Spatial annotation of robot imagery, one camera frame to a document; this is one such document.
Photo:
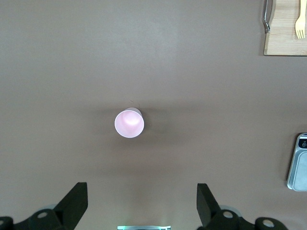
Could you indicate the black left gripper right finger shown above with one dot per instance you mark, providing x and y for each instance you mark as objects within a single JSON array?
[{"x": 208, "y": 210}]

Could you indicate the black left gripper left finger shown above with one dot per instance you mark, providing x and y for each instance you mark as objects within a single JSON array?
[{"x": 69, "y": 210}]

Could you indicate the pink plastic cup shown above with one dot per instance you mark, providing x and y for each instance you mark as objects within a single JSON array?
[{"x": 129, "y": 123}]

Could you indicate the silver digital kitchen scale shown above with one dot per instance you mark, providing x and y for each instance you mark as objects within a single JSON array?
[{"x": 298, "y": 167}]

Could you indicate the bamboo cutting board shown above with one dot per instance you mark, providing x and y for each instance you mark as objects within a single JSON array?
[{"x": 283, "y": 28}]

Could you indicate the yellow plastic fork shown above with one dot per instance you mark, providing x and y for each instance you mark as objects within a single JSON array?
[{"x": 300, "y": 28}]

